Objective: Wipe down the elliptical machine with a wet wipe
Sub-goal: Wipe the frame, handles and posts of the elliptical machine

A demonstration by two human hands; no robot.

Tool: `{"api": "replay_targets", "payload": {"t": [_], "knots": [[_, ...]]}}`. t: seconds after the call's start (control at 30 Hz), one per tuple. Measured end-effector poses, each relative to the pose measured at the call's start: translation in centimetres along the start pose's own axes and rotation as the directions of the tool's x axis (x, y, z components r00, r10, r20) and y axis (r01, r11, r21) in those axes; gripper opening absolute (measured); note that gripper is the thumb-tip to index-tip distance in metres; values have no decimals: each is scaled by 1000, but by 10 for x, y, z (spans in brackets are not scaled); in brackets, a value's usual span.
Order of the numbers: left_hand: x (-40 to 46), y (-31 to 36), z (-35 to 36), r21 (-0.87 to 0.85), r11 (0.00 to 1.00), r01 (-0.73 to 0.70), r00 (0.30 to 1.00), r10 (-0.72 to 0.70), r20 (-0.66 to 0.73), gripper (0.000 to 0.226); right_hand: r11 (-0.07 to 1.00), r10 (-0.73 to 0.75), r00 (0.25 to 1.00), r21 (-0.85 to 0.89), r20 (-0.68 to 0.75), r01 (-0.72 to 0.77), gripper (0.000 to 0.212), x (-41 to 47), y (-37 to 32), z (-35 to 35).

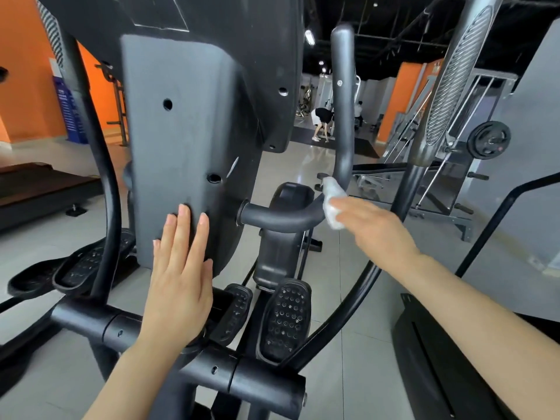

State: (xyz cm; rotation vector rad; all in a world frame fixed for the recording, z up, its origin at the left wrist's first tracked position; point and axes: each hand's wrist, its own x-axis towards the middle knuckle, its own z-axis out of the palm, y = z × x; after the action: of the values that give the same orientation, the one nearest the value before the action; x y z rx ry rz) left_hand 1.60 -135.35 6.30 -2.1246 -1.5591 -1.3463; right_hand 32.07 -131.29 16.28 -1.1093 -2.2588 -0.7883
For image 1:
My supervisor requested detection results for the person's right hand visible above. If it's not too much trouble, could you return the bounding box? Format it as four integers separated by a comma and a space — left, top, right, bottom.
328, 197, 423, 275

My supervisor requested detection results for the person's left hand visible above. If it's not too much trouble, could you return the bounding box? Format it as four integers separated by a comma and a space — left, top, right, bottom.
140, 202, 215, 351

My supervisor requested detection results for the white wet wipe sheet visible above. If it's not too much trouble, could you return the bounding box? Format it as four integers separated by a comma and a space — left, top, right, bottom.
320, 176, 349, 231

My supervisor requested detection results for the white gym machine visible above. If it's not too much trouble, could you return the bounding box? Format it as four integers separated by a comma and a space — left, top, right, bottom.
337, 74, 364, 137

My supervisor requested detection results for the glossy black treadmill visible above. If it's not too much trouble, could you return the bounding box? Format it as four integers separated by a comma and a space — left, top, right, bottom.
391, 172, 560, 420

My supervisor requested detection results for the blue banner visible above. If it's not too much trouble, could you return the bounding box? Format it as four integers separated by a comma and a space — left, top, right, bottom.
52, 76, 89, 145

